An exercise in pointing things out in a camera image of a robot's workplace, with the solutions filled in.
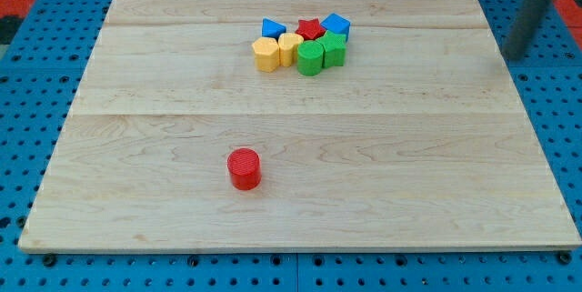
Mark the blue triangle block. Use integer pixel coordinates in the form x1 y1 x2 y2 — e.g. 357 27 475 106
261 17 286 39

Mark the red cylinder block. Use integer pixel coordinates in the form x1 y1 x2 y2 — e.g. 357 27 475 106
226 148 262 191

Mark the wooden board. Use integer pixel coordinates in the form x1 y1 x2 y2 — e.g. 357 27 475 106
19 0 581 254

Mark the green cylinder block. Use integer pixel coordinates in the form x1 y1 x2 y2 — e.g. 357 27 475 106
296 41 324 76

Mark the yellow heart block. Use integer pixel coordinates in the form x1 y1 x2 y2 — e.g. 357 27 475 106
278 33 304 67

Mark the red star block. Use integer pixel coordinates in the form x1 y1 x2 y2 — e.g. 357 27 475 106
295 18 326 40

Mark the green star block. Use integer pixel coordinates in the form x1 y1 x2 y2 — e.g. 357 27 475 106
316 30 346 68

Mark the blue cube block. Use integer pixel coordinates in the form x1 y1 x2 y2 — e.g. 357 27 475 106
320 13 351 41

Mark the yellow hexagon block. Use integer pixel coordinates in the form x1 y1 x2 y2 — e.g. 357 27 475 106
251 37 280 73

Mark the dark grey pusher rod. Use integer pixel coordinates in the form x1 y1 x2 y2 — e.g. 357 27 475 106
501 0 552 61

